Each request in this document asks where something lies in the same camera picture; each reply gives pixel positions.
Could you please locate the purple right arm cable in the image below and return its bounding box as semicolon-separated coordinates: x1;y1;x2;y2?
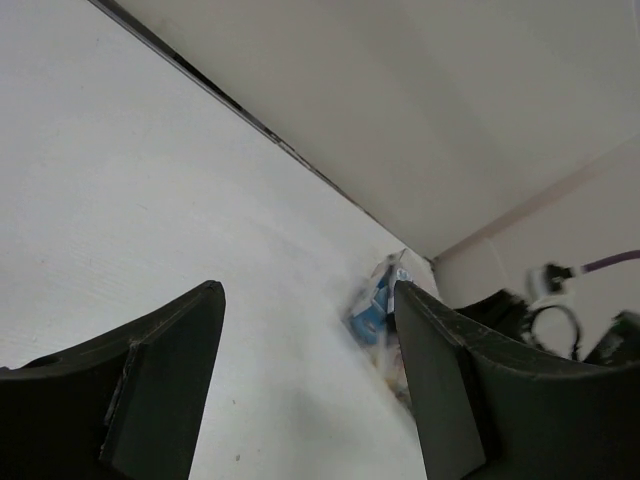
579;249;640;275

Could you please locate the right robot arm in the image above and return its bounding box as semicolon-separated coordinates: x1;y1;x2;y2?
456;289;639;367

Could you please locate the clear three-compartment desk organizer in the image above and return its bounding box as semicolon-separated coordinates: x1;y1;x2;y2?
344;248;439;411

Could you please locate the blue round putty tub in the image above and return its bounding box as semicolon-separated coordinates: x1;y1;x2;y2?
347;298;396;346
370;256;413;304

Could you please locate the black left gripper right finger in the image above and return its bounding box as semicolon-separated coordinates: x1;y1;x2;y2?
395;282;639;479

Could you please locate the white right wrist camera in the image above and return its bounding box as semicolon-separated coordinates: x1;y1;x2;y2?
525;263;576;308

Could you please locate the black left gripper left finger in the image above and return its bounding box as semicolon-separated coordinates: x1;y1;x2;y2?
1;281;226;479

